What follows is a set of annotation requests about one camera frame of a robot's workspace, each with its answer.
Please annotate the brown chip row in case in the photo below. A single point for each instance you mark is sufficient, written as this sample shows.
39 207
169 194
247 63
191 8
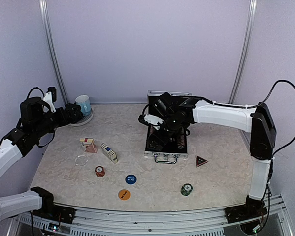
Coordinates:
180 140

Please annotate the aluminium poker case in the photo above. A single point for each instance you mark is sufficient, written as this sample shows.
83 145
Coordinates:
162 156

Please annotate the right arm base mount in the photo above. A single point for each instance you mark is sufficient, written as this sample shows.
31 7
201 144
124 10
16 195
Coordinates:
243 212

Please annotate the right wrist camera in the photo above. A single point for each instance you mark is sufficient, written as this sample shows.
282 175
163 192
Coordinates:
153 120

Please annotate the aluminium post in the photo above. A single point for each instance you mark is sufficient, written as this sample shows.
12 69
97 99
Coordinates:
244 50
51 47

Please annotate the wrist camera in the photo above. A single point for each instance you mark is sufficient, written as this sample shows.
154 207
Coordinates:
153 120
50 97

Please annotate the red playing card deck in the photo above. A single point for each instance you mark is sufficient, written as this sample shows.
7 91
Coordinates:
88 144

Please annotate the white round coaster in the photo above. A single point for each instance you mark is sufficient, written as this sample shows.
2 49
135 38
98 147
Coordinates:
84 120

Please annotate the black triangular dealer button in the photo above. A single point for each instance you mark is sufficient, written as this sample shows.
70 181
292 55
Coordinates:
200 161

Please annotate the green poker chip stack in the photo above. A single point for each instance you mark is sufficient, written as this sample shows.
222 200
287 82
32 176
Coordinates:
186 189

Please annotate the left aluminium post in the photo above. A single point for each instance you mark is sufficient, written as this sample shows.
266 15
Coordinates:
51 47

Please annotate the right aluminium post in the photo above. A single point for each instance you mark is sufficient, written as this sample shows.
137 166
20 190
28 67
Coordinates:
244 50

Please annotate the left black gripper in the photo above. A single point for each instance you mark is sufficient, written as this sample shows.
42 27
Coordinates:
71 117

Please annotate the aluminium front rail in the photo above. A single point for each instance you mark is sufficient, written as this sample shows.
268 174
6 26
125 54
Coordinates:
96 222

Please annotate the orange poker chip stack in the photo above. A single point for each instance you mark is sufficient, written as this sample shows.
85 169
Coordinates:
99 171

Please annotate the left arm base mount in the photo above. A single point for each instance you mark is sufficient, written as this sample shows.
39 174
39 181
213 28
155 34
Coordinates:
60 214

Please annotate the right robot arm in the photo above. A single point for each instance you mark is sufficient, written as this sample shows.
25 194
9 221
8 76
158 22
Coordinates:
255 120

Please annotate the blue small blind button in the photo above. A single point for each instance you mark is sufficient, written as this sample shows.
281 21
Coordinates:
131 179

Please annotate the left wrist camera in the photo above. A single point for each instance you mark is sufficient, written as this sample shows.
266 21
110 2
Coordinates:
50 97

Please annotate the light blue mug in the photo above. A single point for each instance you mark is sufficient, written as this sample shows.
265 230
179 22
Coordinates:
84 102

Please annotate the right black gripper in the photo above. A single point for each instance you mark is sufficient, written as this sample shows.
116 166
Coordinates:
150 139

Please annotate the clear round disc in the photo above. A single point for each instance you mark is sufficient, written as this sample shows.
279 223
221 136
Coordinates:
81 160

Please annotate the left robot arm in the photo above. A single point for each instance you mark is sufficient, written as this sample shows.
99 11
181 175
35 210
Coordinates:
38 118

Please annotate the orange big blind button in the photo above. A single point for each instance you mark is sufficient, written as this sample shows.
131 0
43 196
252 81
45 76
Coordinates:
124 194

